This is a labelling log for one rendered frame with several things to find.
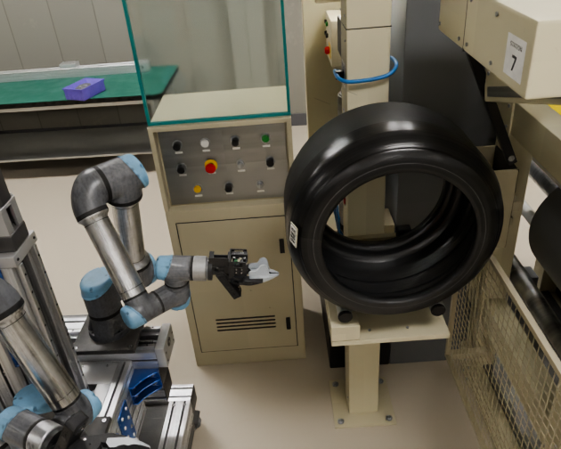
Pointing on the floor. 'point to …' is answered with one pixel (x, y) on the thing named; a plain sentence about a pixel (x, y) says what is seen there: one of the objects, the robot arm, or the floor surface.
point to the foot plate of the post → (385, 415)
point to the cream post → (370, 43)
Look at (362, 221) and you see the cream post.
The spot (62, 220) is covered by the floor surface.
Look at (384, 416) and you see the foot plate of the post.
